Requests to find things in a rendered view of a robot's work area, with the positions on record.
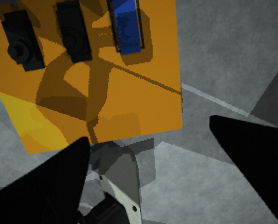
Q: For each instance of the blue micro servo with cable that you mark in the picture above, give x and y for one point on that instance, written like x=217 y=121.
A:
x=127 y=25

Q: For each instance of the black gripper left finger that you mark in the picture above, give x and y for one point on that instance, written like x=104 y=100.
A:
x=51 y=192

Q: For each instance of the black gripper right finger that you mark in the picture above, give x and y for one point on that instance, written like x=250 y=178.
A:
x=254 y=150

